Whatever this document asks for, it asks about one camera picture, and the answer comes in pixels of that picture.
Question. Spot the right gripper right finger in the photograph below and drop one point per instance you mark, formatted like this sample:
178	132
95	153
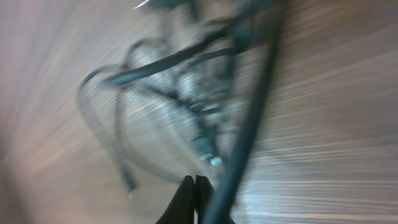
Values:
203	196

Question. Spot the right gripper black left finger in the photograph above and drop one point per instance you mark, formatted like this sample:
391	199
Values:
181	207

